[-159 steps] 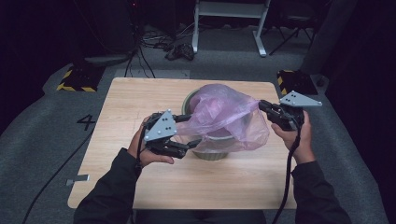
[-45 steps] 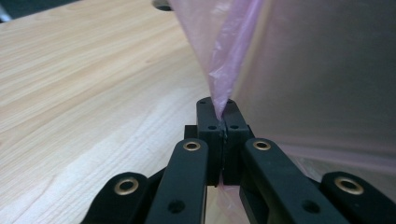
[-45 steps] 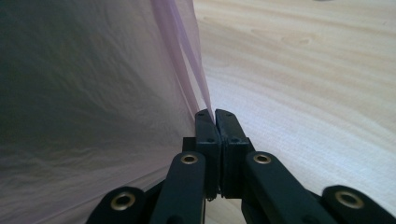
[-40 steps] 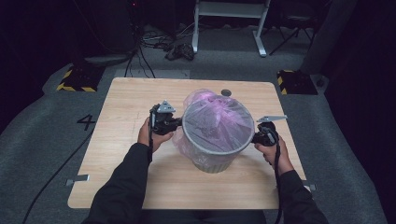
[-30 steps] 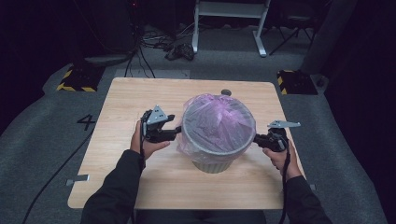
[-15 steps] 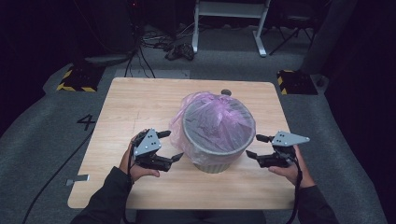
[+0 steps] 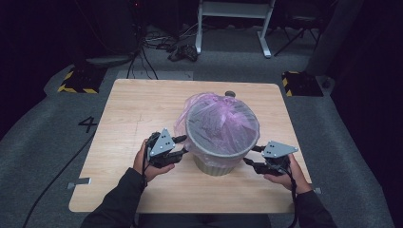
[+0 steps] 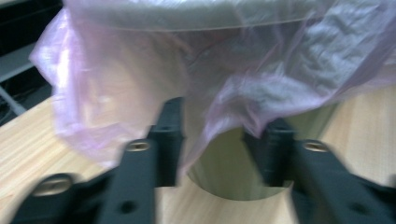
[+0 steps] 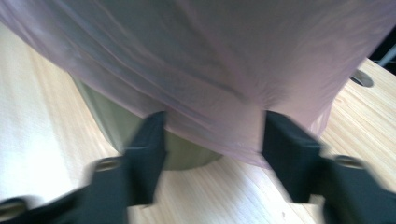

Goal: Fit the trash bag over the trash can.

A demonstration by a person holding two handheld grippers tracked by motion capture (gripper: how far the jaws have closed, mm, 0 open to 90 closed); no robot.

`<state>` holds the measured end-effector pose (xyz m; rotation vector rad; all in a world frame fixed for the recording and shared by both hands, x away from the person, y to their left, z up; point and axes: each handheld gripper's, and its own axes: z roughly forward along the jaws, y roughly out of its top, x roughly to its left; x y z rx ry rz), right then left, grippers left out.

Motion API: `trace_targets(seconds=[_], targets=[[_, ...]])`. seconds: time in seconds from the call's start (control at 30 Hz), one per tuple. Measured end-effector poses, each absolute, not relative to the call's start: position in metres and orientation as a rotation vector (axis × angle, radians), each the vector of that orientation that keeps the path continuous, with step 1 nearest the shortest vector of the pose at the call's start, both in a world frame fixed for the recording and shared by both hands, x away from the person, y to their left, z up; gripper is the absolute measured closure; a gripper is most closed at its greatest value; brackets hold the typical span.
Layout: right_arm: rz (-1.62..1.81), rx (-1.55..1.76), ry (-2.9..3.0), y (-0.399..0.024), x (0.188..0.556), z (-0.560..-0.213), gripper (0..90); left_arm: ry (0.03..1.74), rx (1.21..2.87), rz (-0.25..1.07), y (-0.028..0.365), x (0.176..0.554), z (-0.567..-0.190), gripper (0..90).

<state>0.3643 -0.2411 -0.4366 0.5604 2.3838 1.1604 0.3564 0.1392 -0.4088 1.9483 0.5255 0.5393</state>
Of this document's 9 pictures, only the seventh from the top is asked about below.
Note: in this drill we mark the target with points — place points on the person's right hand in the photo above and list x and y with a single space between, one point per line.
297 180

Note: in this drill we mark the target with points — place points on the black folding chair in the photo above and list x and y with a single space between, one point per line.
302 20

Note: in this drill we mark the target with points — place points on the grey metal bracket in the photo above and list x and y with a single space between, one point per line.
79 182
318 190

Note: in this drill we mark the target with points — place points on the black yellow striped block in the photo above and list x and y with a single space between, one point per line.
82 80
304 84

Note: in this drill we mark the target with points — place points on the pink plastic bag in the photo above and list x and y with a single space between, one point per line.
221 126

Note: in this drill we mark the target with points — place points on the dark lump on floor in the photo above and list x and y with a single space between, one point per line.
183 52

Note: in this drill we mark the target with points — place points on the person's left hand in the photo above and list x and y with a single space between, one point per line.
141 161

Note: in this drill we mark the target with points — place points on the small dark round knob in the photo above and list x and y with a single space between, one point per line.
230 93

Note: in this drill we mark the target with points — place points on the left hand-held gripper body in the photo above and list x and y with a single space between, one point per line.
162 142

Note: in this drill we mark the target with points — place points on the green ribbed bin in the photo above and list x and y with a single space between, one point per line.
215 171

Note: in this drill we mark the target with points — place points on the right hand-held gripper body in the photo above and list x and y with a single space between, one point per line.
278 148

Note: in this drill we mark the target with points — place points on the grey curtain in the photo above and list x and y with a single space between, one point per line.
332 38

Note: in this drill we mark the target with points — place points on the grey round stand base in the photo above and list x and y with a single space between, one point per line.
107 60

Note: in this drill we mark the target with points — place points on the white metal stand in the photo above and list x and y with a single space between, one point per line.
234 9

